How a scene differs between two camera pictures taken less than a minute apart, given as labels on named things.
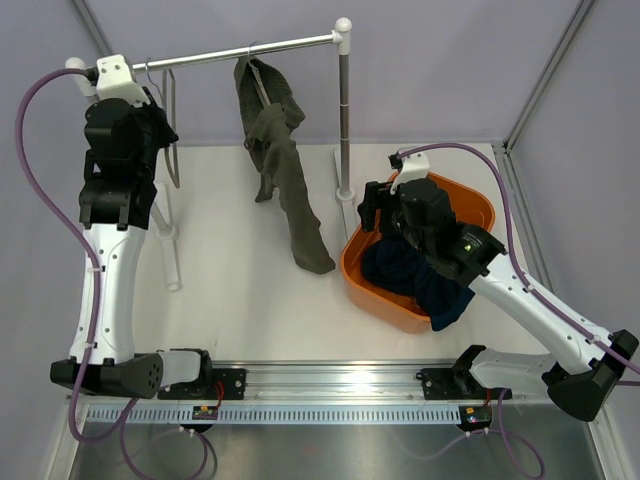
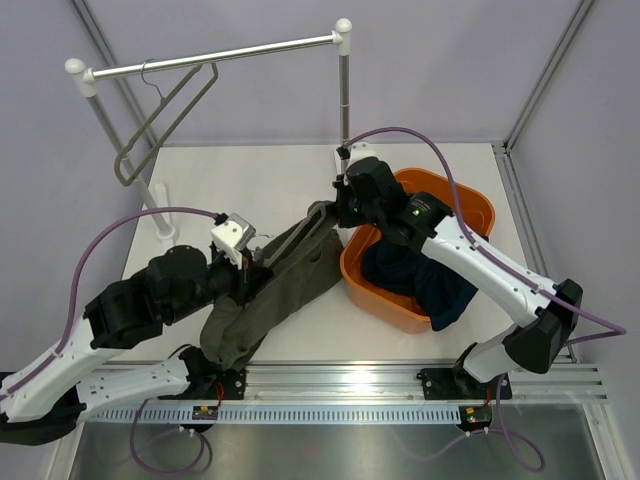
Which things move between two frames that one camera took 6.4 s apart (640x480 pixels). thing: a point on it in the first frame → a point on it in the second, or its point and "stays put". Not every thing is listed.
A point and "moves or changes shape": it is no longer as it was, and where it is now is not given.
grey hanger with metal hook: x=163 y=91 moves or changes shape
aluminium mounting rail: x=334 y=383 stays put
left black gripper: x=155 y=113 → x=247 y=281
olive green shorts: x=271 y=106 → x=301 y=266
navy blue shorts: x=399 y=267 stays put
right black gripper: x=376 y=195 → x=346 y=219
